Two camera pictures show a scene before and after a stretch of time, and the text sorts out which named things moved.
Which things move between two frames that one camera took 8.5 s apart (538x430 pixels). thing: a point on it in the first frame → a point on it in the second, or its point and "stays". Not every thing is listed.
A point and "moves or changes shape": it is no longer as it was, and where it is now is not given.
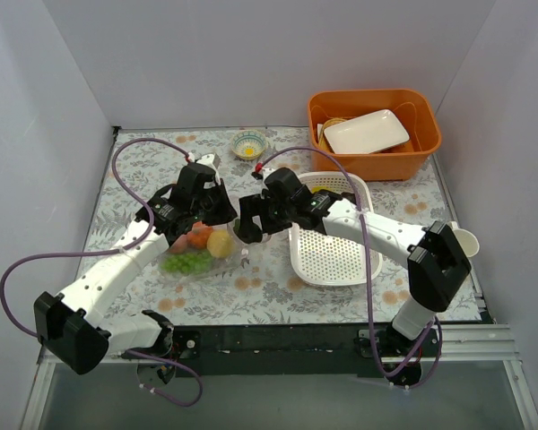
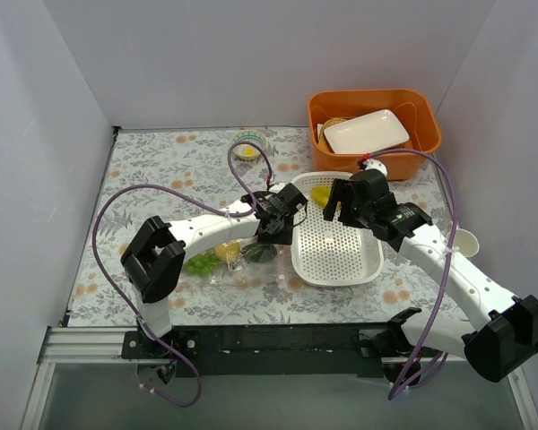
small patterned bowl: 249,144 stays
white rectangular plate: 367,134 stays
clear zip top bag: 205,251 moves or changes shape
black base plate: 295,350 stays
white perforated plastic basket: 316,259 stays
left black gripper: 216,206 → 277,225
